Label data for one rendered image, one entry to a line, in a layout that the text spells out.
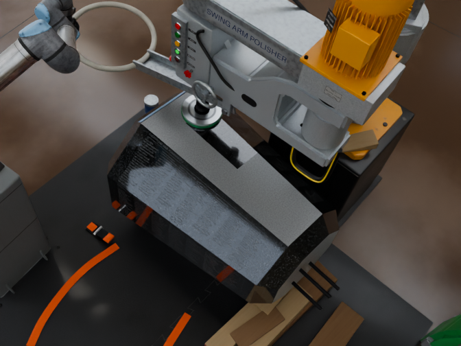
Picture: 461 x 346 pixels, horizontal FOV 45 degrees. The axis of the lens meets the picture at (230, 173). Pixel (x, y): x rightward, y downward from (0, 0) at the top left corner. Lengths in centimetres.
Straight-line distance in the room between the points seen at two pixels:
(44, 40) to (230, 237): 123
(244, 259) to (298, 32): 113
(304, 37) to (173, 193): 111
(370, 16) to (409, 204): 233
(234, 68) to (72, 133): 185
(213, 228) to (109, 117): 159
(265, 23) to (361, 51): 49
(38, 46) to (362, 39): 127
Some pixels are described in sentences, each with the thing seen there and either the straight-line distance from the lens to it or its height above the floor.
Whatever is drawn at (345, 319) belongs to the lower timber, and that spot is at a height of 10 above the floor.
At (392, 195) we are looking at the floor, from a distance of 400.
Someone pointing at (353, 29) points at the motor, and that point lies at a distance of 186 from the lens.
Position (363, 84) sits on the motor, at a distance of 205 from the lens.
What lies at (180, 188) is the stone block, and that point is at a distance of 282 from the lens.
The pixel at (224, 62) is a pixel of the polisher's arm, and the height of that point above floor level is 143.
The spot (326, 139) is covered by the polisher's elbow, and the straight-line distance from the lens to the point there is 235.
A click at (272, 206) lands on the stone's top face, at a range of 271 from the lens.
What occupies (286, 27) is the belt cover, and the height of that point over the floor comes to 174.
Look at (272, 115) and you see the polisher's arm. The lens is 243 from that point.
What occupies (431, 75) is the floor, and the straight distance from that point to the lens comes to 483.
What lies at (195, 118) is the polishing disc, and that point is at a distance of 292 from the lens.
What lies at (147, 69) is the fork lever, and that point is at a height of 99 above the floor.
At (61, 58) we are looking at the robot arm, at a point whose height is 148.
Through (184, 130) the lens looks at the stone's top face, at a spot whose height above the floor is 87.
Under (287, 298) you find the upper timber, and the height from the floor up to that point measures 22.
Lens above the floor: 320
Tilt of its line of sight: 57 degrees down
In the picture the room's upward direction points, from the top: 10 degrees clockwise
